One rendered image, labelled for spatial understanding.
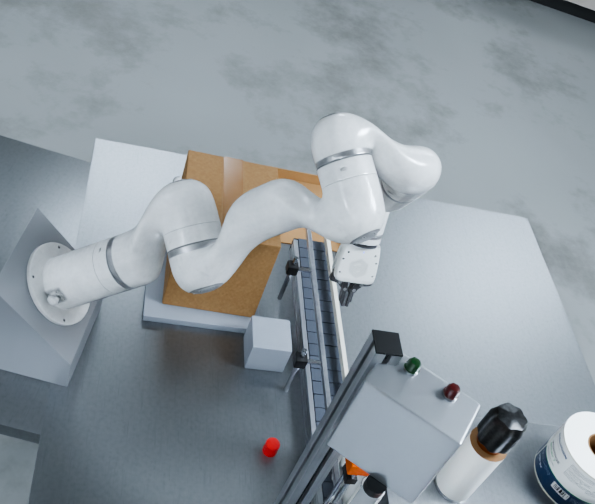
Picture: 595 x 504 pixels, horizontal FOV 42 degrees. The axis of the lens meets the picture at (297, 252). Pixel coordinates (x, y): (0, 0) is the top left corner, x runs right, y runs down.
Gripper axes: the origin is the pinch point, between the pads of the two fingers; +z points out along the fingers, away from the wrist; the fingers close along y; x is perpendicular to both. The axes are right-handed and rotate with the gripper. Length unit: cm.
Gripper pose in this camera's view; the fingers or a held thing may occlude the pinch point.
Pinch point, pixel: (345, 296)
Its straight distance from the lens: 190.3
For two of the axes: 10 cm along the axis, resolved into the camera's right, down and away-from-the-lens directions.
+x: -1.6, -4.3, 8.9
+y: 9.6, 1.5, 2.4
